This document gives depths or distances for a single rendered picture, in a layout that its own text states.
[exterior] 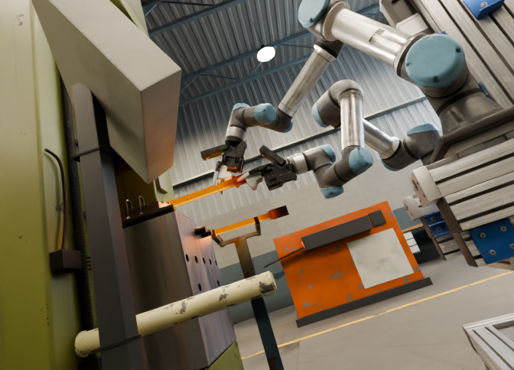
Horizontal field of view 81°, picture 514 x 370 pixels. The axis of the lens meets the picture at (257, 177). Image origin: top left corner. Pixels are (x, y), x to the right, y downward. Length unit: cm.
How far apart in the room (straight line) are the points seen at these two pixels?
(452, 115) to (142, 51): 78
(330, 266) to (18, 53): 419
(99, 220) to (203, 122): 992
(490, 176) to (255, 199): 833
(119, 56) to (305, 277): 429
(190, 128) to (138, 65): 998
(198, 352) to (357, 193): 835
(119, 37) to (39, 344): 60
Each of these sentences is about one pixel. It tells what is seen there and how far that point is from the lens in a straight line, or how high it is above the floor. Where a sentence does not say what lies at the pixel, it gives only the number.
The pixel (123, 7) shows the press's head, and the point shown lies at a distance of 213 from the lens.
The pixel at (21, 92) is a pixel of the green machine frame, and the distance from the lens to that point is 105.
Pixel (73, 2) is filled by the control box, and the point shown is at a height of 110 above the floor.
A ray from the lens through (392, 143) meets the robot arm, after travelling 148.
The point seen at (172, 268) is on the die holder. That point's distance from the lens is 96.
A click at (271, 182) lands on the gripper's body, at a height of 95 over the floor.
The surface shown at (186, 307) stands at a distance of 70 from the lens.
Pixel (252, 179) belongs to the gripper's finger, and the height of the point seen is 98.
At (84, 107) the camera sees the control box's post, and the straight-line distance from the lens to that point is 67.
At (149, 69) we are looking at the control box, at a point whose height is 96.
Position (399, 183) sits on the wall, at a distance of 939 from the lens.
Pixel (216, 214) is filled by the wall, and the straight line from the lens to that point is 920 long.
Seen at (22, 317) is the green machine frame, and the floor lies 70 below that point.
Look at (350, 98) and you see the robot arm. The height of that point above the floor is 114.
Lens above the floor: 61
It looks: 20 degrees up
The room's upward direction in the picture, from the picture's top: 18 degrees counter-clockwise
